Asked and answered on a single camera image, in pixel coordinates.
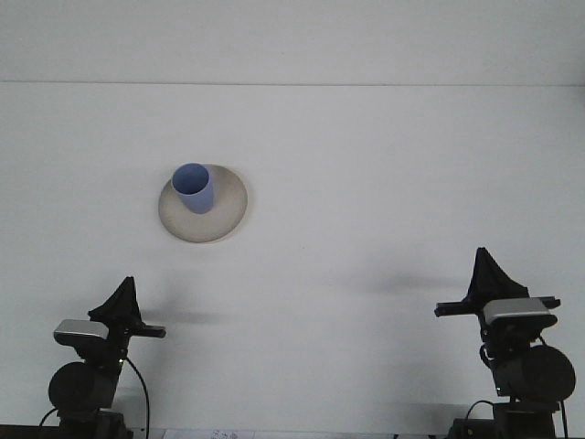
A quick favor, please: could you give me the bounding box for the pale blue cup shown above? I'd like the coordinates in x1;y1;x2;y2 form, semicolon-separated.
171;163;215;215

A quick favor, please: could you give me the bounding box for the pale round plate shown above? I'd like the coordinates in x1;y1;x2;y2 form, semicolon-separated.
157;163;250;244

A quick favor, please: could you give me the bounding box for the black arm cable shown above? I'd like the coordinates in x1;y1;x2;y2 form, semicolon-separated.
463;399;497;429
122;357;151;434

